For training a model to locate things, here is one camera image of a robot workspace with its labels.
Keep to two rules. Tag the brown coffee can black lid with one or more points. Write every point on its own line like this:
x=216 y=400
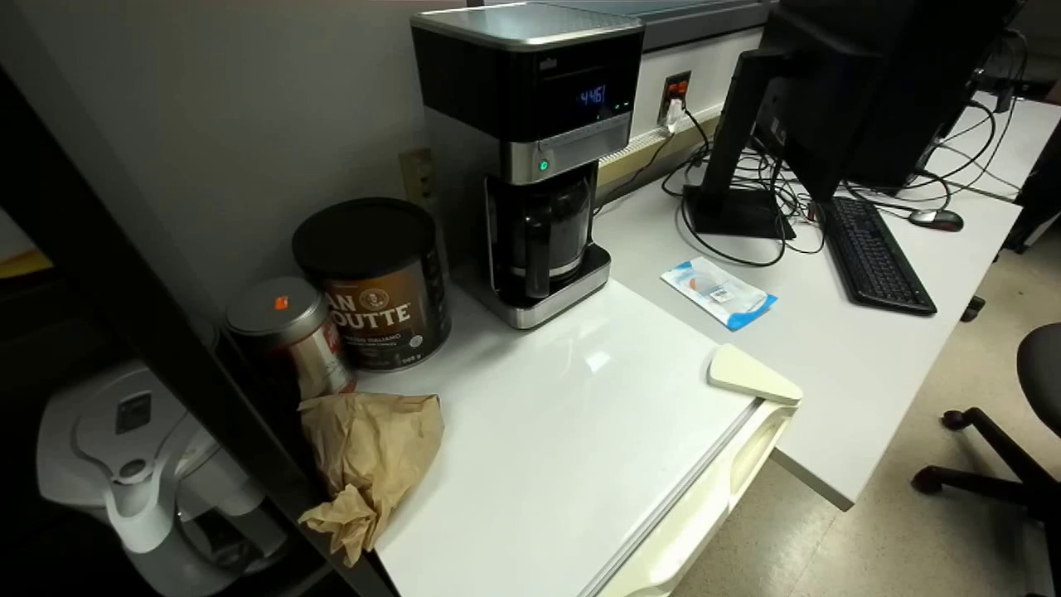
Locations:
x=387 y=316

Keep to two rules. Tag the black silver drip coffee maker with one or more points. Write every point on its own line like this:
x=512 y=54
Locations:
x=518 y=78

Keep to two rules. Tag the white mini fridge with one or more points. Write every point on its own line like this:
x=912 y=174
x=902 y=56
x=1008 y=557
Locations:
x=552 y=441

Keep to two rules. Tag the blue white wipes packet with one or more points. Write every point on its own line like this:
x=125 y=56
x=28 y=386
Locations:
x=718 y=293

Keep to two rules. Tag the crumpled brown paper bag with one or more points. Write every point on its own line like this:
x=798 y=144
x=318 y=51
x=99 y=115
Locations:
x=368 y=441

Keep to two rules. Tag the black monitor stand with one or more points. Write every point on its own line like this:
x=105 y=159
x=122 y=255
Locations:
x=734 y=209

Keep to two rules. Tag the white power plug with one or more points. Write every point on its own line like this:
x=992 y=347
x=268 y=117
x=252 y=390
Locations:
x=673 y=117

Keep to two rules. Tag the glass jar silver lid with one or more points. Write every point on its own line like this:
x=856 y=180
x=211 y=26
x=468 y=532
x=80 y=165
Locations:
x=276 y=313

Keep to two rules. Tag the black computer keyboard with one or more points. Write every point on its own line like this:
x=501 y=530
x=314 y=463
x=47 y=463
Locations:
x=878 y=261

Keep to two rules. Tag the black computer monitor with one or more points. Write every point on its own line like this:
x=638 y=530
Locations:
x=873 y=86

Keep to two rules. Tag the black computer mouse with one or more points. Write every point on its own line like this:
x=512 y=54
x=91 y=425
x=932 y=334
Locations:
x=936 y=219

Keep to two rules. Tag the white grey appliance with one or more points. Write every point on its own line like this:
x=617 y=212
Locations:
x=99 y=431

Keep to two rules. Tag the yellow sheet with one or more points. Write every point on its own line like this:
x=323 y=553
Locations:
x=22 y=262

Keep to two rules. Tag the black office chair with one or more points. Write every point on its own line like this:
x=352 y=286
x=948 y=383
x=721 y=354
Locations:
x=1041 y=377

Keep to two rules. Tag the beige wall outlet plate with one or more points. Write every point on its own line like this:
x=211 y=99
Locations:
x=415 y=174

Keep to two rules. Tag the red black wall outlet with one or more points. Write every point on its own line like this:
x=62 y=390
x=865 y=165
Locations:
x=677 y=86

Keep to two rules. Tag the black shelf frame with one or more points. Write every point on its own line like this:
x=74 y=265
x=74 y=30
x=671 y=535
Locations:
x=122 y=286

